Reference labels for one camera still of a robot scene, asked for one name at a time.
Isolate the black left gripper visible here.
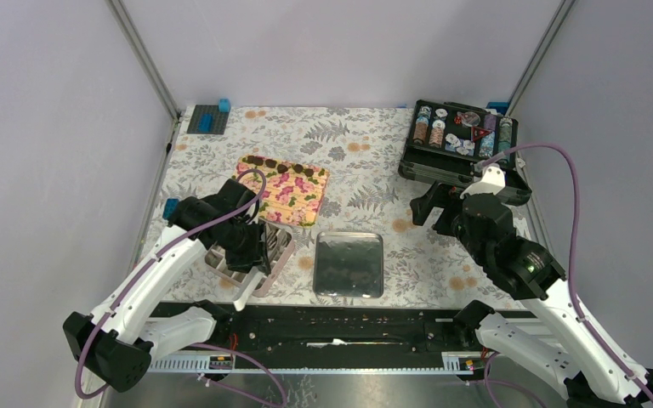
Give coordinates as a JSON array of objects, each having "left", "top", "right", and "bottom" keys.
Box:
[{"left": 217, "top": 218, "right": 270, "bottom": 275}]

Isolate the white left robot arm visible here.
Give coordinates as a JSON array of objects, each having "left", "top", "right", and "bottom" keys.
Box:
[{"left": 63, "top": 172, "right": 271, "bottom": 400}]

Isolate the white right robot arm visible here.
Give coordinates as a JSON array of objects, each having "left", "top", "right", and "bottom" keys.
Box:
[{"left": 410, "top": 183, "right": 653, "bottom": 407}]

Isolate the pink divided chocolate box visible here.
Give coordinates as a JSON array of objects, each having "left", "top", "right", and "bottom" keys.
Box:
[{"left": 204, "top": 220, "right": 295, "bottom": 298}]

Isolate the black poker chip case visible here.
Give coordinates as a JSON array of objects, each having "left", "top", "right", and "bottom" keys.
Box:
[{"left": 398, "top": 99, "right": 520, "bottom": 190}]

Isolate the floral rectangular tray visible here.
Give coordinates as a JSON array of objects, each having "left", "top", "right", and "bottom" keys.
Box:
[{"left": 233, "top": 155, "right": 330, "bottom": 228}]

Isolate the blue lego brick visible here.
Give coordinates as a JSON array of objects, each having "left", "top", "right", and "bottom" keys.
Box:
[
  {"left": 196, "top": 114, "right": 213, "bottom": 133},
  {"left": 162, "top": 197, "right": 180, "bottom": 220},
  {"left": 218, "top": 99, "right": 231, "bottom": 113}
]

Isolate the silver metal tin lid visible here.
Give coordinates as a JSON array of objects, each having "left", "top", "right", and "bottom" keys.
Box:
[{"left": 313, "top": 231, "right": 384, "bottom": 298}]

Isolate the blue block behind case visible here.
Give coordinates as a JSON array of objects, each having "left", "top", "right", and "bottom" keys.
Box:
[{"left": 486, "top": 101, "right": 510, "bottom": 115}]

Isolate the grey lego baseplate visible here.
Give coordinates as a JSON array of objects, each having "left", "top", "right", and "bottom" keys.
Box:
[{"left": 186, "top": 105, "right": 230, "bottom": 135}]

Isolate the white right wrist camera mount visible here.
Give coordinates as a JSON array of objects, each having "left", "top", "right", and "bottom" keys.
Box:
[{"left": 460, "top": 165, "right": 506, "bottom": 199}]

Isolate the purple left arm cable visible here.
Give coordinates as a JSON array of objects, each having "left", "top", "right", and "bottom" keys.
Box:
[{"left": 74, "top": 168, "right": 288, "bottom": 408}]

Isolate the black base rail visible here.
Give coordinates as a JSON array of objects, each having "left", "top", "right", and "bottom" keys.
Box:
[{"left": 157, "top": 303, "right": 491, "bottom": 371}]

